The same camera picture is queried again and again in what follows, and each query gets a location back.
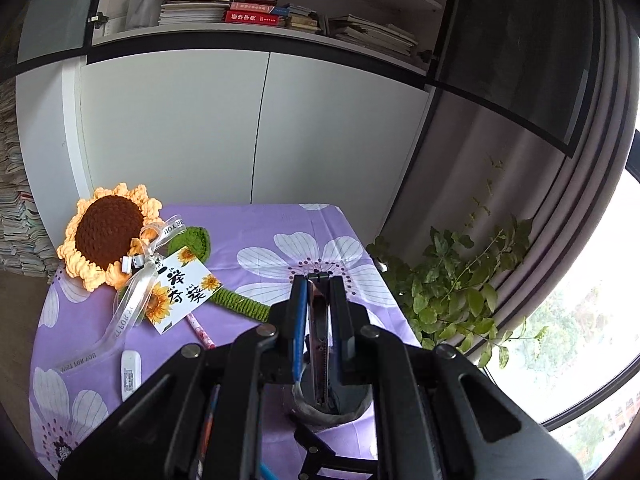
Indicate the grey concrete pen holder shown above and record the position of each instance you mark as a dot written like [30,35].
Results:
[320,417]

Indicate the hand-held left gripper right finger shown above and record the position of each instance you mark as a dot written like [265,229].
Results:
[342,330]

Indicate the pink patterned pen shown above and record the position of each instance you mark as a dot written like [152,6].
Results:
[201,331]

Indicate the blue pen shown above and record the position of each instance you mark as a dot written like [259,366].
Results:
[267,473]

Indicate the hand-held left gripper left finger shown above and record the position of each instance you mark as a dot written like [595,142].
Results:
[300,320]

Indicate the white bookcase cabinet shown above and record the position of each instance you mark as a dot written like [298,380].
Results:
[175,120]

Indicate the crochet sunflower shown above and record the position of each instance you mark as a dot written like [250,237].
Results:
[107,232]

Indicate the red thick dictionary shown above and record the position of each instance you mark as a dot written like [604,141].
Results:
[250,17]

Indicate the sunflower print gift tag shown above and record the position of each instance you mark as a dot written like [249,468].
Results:
[177,285]

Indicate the frosted glass cabinet door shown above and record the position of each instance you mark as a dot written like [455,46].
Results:
[55,15]

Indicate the green potted plant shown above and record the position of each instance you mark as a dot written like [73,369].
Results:
[440,290]

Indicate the window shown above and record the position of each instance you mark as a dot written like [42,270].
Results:
[590,310]

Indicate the tall stack of papers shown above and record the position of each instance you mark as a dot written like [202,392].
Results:
[20,200]

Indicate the pile of shelf books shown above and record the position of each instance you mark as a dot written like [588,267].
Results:
[370,35]

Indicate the purple flower print tablecloth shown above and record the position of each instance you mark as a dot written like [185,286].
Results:
[260,230]

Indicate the dark glass cabinet door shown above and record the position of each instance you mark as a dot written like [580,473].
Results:
[515,50]

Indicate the grey curtain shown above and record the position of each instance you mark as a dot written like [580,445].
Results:
[595,185]

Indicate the white eraser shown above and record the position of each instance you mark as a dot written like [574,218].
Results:
[131,375]

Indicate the white sheer ribbon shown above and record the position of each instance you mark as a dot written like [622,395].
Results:
[127,310]

